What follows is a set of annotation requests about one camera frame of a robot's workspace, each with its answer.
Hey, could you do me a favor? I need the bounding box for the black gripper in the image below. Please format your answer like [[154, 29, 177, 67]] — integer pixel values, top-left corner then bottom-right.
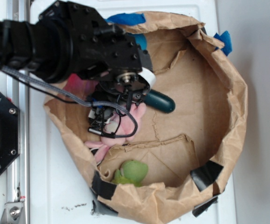
[[38, 0, 156, 95]]

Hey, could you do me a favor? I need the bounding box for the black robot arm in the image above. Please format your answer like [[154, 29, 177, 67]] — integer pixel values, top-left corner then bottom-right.
[[0, 0, 156, 94]]

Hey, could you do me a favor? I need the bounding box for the dark green oblong toy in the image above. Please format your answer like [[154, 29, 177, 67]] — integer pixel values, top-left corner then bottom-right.
[[144, 90, 176, 113]]

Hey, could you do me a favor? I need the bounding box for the blue textured ball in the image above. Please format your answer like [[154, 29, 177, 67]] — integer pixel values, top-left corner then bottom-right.
[[132, 34, 147, 50]]

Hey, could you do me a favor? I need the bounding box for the pink plush bunny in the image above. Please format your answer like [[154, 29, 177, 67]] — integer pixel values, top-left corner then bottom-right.
[[84, 103, 147, 164]]

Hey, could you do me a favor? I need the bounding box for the brown paper bag bin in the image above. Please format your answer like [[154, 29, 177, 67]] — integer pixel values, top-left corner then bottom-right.
[[44, 11, 248, 224]]

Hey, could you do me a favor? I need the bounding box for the green plush frog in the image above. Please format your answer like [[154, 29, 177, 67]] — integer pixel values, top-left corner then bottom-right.
[[111, 160, 148, 187]]

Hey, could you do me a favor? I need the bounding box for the aluminium extrusion rail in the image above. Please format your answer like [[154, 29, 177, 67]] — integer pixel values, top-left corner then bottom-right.
[[6, 0, 30, 224]]

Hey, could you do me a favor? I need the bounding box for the grey braided cable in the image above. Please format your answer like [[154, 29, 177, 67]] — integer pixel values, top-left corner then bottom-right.
[[0, 58, 140, 141]]

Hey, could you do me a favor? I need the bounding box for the metal corner bracket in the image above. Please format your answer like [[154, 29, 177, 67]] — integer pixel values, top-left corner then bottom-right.
[[0, 202, 26, 224]]

